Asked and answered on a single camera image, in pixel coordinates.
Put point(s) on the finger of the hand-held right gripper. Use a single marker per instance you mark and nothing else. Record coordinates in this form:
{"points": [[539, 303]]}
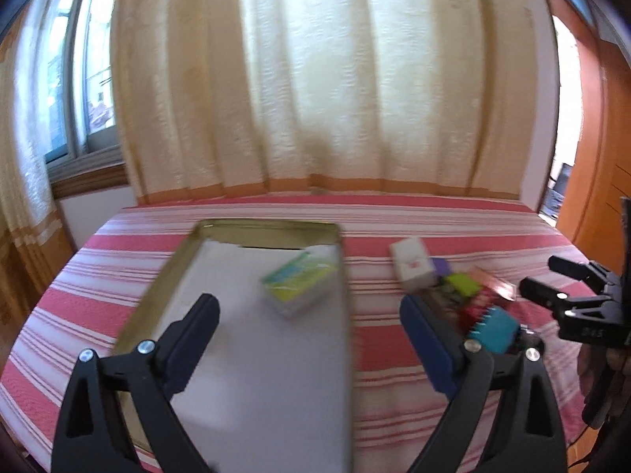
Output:
{"points": [[542, 293], [567, 265]]}

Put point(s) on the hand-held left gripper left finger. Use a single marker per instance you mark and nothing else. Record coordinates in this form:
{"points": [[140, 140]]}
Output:
{"points": [[197, 335]]}

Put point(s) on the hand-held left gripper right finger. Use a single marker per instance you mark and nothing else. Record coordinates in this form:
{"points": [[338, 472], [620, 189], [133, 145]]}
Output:
{"points": [[429, 350]]}

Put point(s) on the red packet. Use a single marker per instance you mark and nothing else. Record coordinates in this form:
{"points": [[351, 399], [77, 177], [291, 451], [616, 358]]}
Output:
{"points": [[493, 286]]}

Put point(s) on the teal plastic block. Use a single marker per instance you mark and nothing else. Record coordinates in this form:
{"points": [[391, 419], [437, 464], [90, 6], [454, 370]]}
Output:
{"points": [[493, 330]]}

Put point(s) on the lime green box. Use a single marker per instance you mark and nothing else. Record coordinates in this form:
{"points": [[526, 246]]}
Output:
{"points": [[462, 286]]}

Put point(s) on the gold metal tray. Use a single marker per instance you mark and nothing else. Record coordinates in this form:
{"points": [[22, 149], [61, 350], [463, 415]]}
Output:
{"points": [[172, 266]]}

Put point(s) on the red striped bedsheet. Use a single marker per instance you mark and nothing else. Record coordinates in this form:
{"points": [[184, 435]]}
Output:
{"points": [[384, 354]]}

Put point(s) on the white paper tray liner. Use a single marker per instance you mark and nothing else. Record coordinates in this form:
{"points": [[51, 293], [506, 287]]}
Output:
{"points": [[246, 369]]}

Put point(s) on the purple block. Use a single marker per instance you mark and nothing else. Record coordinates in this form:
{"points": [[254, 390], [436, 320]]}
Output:
{"points": [[442, 267]]}

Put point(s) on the white box with red mark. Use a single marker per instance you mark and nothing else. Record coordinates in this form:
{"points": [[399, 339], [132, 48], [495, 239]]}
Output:
{"points": [[413, 263]]}

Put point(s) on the green striped card box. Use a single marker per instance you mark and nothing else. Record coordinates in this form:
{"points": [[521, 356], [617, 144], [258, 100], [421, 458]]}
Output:
{"points": [[298, 283]]}

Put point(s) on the orange wooden door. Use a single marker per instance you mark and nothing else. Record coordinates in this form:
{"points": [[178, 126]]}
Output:
{"points": [[596, 133]]}

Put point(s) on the wooden window sill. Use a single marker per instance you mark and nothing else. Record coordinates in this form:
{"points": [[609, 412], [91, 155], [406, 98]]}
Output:
{"points": [[88, 180]]}

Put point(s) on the cream side curtain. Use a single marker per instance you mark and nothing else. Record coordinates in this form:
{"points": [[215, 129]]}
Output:
{"points": [[24, 182]]}

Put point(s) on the cream patterned curtain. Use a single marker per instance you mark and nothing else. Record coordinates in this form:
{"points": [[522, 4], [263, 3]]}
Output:
{"points": [[320, 83]]}

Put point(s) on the window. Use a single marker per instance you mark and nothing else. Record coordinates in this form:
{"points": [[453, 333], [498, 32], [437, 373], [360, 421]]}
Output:
{"points": [[64, 83]]}

